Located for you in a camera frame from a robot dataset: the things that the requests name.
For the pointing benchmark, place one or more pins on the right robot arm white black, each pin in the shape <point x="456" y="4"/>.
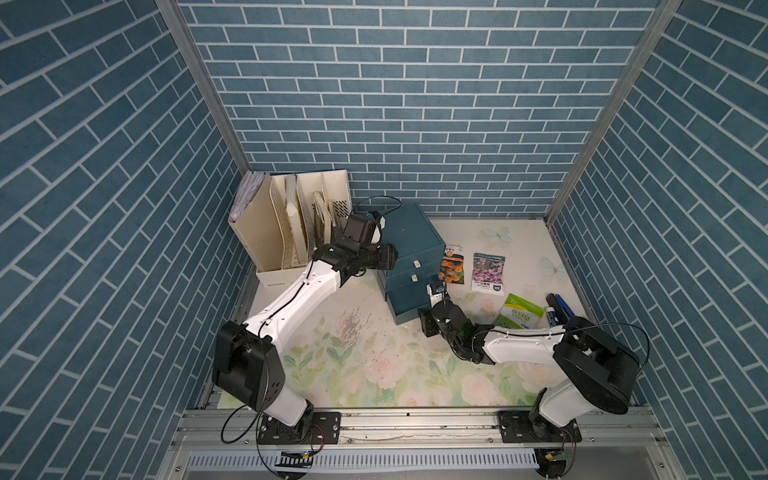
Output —
<point x="597" y="371"/>

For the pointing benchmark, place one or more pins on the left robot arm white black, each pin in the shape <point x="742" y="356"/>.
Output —
<point x="247" y="362"/>

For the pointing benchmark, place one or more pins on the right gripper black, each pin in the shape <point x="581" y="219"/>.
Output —
<point x="427" y="320"/>

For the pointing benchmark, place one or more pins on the beige folder with papers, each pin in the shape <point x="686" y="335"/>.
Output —
<point x="253" y="219"/>

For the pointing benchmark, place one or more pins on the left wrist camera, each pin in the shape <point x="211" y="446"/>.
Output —
<point x="361" y="231"/>

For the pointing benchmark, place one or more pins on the blue black tool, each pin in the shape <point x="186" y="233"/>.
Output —
<point x="558" y="311"/>

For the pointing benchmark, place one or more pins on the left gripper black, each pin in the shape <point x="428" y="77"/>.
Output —
<point x="387" y="260"/>

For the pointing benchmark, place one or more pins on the white file organizer rack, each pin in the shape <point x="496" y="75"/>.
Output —
<point x="310" y="208"/>

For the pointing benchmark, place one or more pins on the teal drawer cabinet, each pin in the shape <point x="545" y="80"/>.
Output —
<point x="419" y="245"/>

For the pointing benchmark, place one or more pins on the green seed bag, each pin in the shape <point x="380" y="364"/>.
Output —
<point x="518" y="313"/>

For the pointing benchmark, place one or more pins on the orange marigold seed bag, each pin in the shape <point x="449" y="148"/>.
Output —
<point x="452" y="266"/>

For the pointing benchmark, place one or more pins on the purple flower seed bag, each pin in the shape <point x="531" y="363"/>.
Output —
<point x="487" y="274"/>

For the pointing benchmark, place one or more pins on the aluminium mounting rail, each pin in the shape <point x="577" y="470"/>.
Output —
<point x="477" y="427"/>

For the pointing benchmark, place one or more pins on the teal bottom drawer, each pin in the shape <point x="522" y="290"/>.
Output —
<point x="404" y="302"/>

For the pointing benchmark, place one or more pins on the white book in rack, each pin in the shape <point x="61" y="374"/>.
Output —
<point x="293" y="211"/>

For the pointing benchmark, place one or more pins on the floral table mat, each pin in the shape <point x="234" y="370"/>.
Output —
<point x="351" y="353"/>

